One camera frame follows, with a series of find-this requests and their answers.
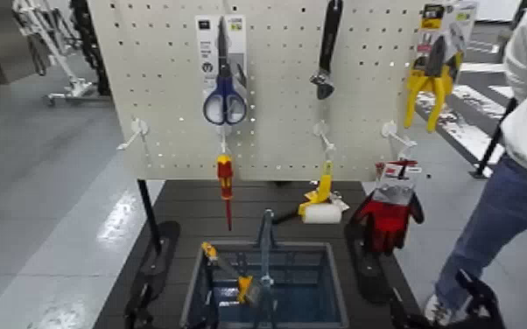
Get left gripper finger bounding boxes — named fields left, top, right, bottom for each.
left=124, top=282, right=155, bottom=329
left=200, top=259, right=221, bottom=329

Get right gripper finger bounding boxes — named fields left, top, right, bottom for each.
left=453, top=269, right=507, bottom=329
left=389, top=286, right=414, bottom=329

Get red gloves with card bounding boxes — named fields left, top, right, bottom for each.
left=348, top=157, right=426, bottom=257

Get gray plastic crate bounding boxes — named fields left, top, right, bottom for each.
left=179, top=241, right=351, bottom=329

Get black pegboard stand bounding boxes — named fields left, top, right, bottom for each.
left=124, top=178, right=182, bottom=313
left=343, top=220, right=400, bottom=305

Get yellow paint roller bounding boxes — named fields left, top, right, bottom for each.
left=272, top=159, right=351, bottom=226

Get red yellow screwdriver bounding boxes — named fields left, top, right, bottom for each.
left=215, top=153, right=235, bottom=232

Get white pegboard hook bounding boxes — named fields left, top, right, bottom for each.
left=116, top=116, right=150, bottom=151
left=380, top=120, right=418, bottom=159
left=216, top=123, right=232, bottom=158
left=313, top=120, right=338, bottom=163

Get blue scissors in package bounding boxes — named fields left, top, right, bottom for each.
left=194, top=13, right=249, bottom=128

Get yellow pliers in package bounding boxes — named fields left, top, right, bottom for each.
left=403, top=0, right=481, bottom=134

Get white metal stand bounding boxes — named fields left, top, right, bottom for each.
left=11, top=0, right=102, bottom=108

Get white perforated pegboard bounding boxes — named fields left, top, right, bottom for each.
left=86, top=0, right=430, bottom=183

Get black vertical column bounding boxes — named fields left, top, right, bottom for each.
left=69, top=0, right=112, bottom=97

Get black adjustable wrench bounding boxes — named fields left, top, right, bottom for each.
left=309, top=0, right=345, bottom=102

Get yellow handled tool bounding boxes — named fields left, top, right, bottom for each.
left=200, top=241, right=264, bottom=306

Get black barrier post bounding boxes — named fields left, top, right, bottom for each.
left=469, top=96, right=520, bottom=180

